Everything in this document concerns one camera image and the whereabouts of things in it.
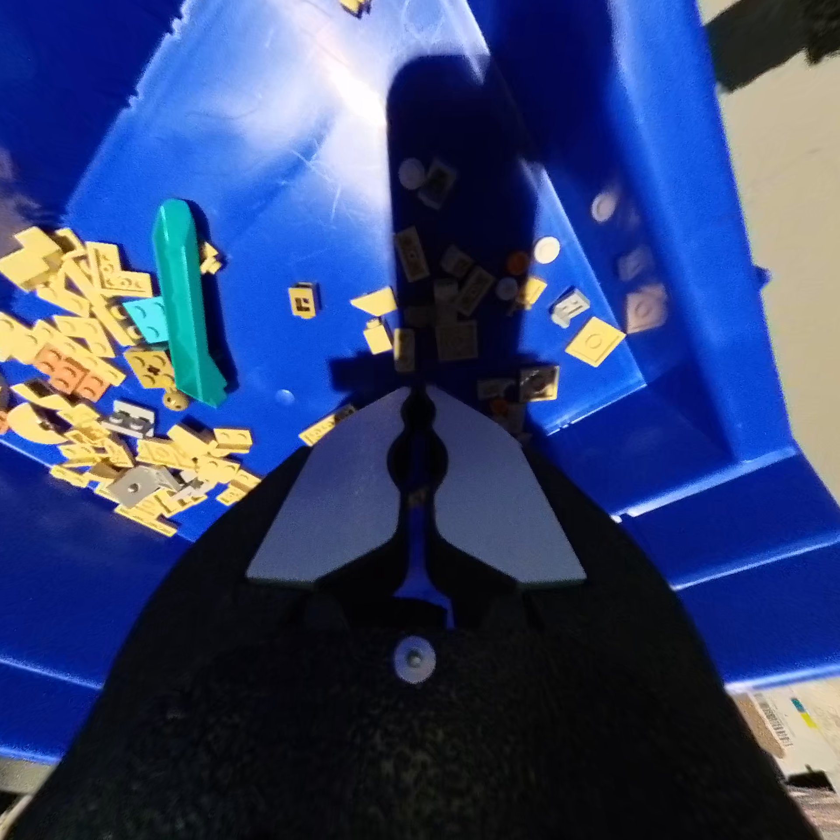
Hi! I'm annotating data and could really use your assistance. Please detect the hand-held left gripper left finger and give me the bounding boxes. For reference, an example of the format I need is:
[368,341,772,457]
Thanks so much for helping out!
[245,386,413,586]

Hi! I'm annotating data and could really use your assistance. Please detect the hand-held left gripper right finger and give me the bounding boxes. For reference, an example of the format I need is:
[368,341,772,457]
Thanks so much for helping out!
[425,385,588,588]

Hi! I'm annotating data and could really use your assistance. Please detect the blue plastic bin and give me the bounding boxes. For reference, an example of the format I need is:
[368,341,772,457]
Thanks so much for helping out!
[0,0,840,765]

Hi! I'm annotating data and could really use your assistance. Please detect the grey desk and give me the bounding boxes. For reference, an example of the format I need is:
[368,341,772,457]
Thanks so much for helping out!
[696,0,840,513]

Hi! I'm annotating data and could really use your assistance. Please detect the scattered yellow toy plates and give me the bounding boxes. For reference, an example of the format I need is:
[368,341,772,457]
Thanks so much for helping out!
[289,157,562,447]

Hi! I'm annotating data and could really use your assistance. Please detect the large yellow square tile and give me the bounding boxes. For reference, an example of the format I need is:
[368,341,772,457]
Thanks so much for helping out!
[564,317,627,367]

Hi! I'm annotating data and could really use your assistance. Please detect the light grey square toy plate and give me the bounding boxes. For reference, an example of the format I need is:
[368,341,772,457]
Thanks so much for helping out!
[110,466,165,508]

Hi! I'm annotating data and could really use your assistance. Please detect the dark grey toy plate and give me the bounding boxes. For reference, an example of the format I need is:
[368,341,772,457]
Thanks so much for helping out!
[101,400,157,439]

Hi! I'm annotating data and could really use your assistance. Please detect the long teal toy piece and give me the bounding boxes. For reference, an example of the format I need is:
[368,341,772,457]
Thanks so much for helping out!
[151,199,229,409]

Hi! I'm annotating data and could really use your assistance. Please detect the small teal toy plate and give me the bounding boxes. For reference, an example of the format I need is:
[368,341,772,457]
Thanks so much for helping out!
[122,297,170,345]

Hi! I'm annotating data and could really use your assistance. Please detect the salmon toy brick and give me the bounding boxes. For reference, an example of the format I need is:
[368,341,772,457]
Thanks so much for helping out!
[33,346,111,403]

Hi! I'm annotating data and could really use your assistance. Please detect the pile of yellow toy bricks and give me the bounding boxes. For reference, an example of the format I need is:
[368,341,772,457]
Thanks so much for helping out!
[0,226,263,539]

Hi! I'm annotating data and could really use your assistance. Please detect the black object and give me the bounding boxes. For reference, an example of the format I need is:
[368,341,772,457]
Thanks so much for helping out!
[702,0,840,89]

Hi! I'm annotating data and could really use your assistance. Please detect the white toy bracket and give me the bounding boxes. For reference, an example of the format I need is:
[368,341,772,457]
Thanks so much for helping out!
[550,289,592,327]

